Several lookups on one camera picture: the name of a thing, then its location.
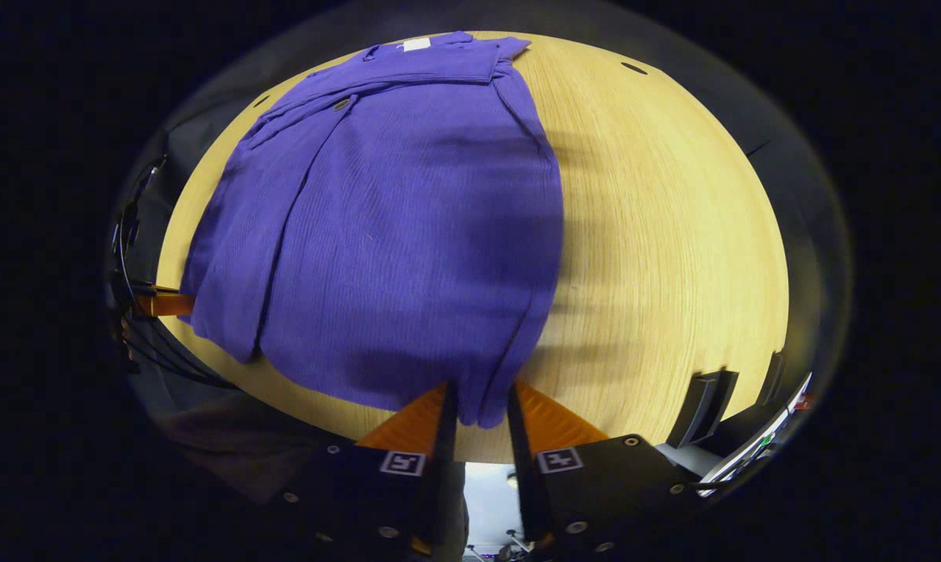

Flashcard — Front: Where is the black bracket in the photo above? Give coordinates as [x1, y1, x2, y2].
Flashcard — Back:
[758, 351, 787, 407]
[668, 368, 740, 450]

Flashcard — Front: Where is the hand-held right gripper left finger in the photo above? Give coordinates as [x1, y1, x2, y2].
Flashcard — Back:
[278, 381, 461, 560]

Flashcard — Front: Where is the purple shirt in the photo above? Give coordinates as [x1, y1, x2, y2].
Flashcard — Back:
[178, 30, 565, 430]

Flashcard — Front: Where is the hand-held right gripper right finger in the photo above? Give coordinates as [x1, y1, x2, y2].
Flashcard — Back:
[505, 380, 707, 557]

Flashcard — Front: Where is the black cable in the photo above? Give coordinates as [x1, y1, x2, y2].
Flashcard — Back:
[119, 311, 237, 389]

